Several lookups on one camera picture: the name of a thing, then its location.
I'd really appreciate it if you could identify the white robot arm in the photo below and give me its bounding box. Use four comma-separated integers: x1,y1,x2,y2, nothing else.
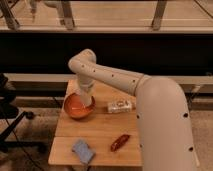
68,49,197,171

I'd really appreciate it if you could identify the orange ceramic bowl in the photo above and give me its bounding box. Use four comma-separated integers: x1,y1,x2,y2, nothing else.
64,93,95,120

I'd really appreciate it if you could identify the blue sponge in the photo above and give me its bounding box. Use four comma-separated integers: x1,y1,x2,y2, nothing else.
72,139,95,164

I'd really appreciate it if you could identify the red snack packet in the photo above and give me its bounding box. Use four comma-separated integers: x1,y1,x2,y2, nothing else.
110,134,130,152

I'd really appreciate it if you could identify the black office chair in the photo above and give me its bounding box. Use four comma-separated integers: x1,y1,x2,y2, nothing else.
0,73,48,154

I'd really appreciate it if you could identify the black floor cable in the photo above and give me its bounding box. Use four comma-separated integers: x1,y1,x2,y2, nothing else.
0,109,46,171

